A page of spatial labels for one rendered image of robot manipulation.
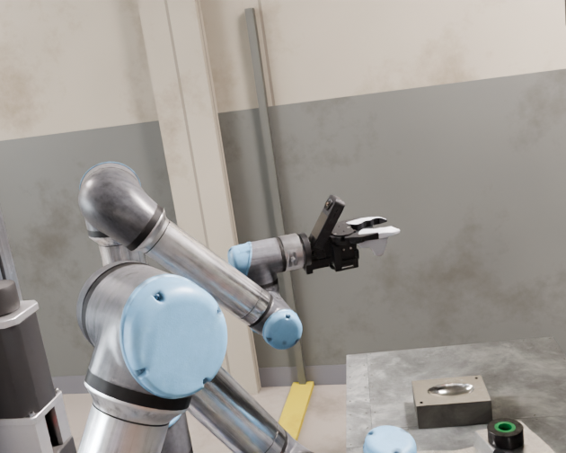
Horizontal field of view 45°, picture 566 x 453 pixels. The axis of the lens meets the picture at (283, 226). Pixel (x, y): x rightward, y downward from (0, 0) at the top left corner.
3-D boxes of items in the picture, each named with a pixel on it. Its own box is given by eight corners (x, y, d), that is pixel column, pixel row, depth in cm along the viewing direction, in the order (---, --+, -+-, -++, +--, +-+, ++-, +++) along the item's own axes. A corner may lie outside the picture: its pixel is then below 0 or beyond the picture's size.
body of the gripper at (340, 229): (349, 253, 153) (297, 264, 150) (347, 217, 150) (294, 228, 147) (362, 267, 146) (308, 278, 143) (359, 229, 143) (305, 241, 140)
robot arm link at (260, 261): (230, 279, 147) (224, 242, 145) (279, 270, 149) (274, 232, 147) (237, 290, 139) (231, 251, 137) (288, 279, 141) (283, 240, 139)
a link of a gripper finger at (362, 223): (378, 235, 156) (346, 247, 152) (377, 211, 154) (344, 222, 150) (387, 239, 154) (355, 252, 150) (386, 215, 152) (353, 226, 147)
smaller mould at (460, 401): (418, 429, 188) (416, 406, 186) (413, 402, 202) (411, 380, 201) (492, 423, 186) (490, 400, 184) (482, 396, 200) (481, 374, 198)
